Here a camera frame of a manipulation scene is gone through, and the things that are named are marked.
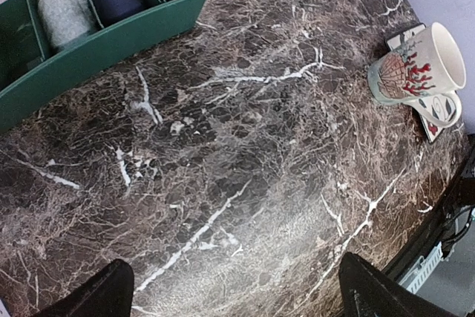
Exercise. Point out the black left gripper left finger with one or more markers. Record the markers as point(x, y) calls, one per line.
point(107, 293)

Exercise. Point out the green divided organizer tray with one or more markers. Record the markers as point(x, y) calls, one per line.
point(33, 73)

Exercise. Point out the grey slotted cable duct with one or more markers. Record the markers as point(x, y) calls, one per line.
point(421, 270)

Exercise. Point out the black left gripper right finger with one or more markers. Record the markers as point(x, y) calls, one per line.
point(369, 291)

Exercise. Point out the light grey rolled underwear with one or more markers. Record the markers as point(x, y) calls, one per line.
point(66, 21)

